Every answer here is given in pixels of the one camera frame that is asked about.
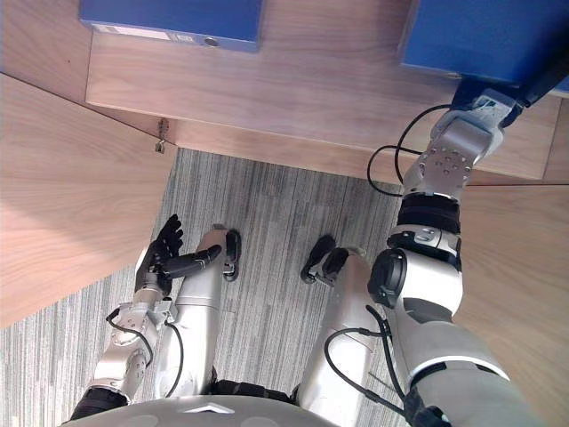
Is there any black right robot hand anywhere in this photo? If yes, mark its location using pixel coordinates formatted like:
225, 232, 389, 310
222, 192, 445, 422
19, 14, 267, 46
448, 56, 569, 131

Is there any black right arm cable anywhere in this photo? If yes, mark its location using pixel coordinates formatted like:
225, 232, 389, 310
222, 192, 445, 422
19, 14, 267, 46
323, 303, 417, 413

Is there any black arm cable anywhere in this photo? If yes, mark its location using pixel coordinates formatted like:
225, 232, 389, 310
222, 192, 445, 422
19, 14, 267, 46
323, 303, 417, 413
105, 308, 186, 399

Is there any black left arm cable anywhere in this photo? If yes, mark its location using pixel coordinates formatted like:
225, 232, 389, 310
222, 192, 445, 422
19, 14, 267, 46
105, 308, 186, 399

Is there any grey robot torso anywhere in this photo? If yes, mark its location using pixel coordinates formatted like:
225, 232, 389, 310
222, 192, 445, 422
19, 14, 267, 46
60, 377, 341, 427

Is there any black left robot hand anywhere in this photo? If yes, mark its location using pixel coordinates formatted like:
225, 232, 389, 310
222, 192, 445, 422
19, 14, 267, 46
134, 213, 222, 294

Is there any silver left robot leg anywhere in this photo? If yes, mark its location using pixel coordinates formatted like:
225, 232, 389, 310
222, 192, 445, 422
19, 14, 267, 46
153, 224, 224, 398

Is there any dark left robot foot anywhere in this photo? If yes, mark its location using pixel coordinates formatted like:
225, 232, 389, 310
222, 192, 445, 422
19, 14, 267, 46
221, 228, 244, 284

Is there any metal door hinge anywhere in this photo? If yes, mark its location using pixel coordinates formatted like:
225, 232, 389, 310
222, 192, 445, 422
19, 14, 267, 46
152, 117, 172, 156

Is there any blue folder with spine label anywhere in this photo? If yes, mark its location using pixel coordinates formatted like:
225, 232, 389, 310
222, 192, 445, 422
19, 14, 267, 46
78, 0, 264, 54

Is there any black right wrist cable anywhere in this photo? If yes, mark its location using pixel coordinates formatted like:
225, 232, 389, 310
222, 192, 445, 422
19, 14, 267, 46
366, 103, 455, 197

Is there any wooden cabinet body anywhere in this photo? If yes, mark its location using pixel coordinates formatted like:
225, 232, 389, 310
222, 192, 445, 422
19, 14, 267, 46
0, 0, 569, 187

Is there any wooden cabinet door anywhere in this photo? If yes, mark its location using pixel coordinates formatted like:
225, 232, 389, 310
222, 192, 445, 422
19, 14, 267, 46
0, 73, 180, 330
453, 181, 569, 427

